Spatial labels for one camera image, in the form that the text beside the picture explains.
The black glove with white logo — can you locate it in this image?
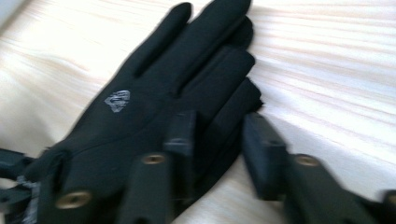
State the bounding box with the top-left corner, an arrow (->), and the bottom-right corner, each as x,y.
23,0 -> 257,224

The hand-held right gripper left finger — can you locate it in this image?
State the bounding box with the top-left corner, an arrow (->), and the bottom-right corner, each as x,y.
162,110 -> 200,206

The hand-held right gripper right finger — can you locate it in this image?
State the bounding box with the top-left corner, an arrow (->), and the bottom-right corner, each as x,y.
241,112 -> 289,202

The black glove with glossy grips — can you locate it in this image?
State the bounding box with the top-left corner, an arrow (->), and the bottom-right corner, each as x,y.
174,16 -> 265,217

